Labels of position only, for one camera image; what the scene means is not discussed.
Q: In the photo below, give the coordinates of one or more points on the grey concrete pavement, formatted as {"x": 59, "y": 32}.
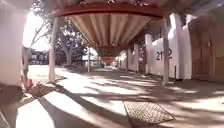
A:
{"x": 100, "y": 88}

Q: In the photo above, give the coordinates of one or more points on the red-beamed canopy roof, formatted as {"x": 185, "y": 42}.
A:
{"x": 111, "y": 23}

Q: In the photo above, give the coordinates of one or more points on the large leafy tree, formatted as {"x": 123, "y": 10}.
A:
{"x": 68, "y": 41}

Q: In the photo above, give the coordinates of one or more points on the metal grate cover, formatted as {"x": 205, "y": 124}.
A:
{"x": 146, "y": 112}

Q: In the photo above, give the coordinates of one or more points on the white building with wooden doors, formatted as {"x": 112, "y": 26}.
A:
{"x": 180, "y": 53}

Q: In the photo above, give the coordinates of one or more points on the distant building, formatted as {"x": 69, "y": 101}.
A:
{"x": 38, "y": 57}

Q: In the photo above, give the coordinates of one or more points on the bare thin tree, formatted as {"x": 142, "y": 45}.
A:
{"x": 28, "y": 53}

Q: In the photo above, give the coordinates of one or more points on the white canopy post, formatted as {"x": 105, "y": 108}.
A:
{"x": 165, "y": 50}
{"x": 52, "y": 50}
{"x": 127, "y": 60}
{"x": 88, "y": 60}

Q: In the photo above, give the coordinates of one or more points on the white wall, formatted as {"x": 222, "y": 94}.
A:
{"x": 10, "y": 43}

